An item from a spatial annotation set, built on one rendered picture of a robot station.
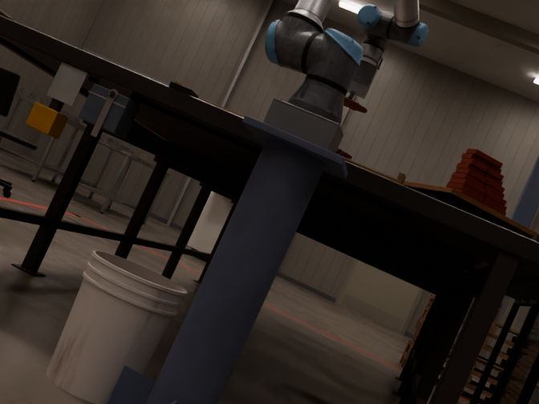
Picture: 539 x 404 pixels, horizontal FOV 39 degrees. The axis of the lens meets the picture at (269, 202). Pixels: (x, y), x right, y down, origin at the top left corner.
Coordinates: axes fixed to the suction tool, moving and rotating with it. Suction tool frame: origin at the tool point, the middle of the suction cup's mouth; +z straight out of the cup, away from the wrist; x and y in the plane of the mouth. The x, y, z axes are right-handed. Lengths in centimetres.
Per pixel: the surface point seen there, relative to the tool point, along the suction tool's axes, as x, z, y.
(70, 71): 15, 28, 85
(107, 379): 41, 104, 26
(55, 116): 18, 44, 82
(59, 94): 15, 36, 85
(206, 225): -662, 72, 151
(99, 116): 20, 38, 68
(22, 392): 59, 112, 40
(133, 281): 45, 77, 30
